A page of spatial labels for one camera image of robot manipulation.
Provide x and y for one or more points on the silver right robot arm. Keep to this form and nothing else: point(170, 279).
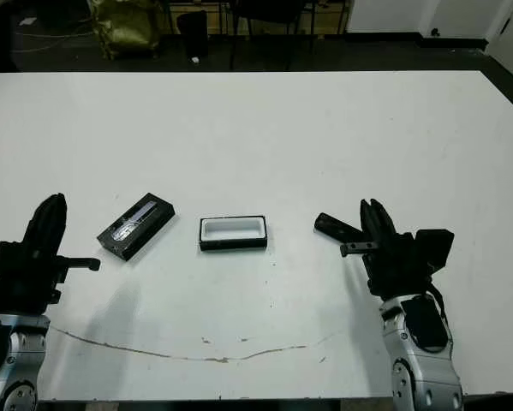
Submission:
point(423, 377)

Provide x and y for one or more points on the black phone-like camera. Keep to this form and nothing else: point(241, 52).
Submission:
point(331, 224)

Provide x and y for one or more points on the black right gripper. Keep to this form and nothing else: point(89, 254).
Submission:
point(393, 269)

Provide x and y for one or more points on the white paper sheet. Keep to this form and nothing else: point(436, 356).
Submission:
point(27, 21)

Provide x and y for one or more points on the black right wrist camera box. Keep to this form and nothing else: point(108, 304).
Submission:
point(433, 248)

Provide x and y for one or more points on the black waste bin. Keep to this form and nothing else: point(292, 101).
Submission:
point(192, 34)

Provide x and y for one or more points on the black box lid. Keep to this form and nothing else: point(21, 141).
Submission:
point(136, 227)

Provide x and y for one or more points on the black box with white insert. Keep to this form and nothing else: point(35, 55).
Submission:
point(232, 245)

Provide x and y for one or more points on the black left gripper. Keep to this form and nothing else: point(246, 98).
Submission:
point(25, 282)

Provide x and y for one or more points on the black office chair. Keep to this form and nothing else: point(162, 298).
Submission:
point(273, 13)

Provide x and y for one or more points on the yellow-green plastic bag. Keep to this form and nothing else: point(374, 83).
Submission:
point(125, 25)

